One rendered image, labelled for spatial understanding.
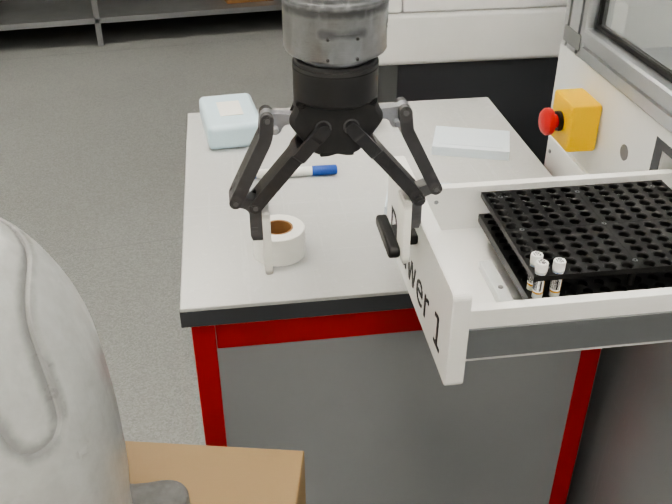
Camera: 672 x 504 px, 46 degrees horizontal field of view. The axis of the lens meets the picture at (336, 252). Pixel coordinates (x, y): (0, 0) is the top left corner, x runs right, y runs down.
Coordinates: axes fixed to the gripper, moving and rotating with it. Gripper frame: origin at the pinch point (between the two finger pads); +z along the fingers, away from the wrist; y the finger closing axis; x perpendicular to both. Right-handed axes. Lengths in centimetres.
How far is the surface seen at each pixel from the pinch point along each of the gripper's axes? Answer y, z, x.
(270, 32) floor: 16, 91, 371
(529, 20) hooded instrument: 50, 3, 83
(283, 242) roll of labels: -3.9, 11.2, 20.7
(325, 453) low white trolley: 0.4, 43.6, 14.2
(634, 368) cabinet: 43, 29, 10
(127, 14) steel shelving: -59, 76, 364
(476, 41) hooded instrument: 40, 7, 83
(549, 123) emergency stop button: 35.8, 3.1, 34.3
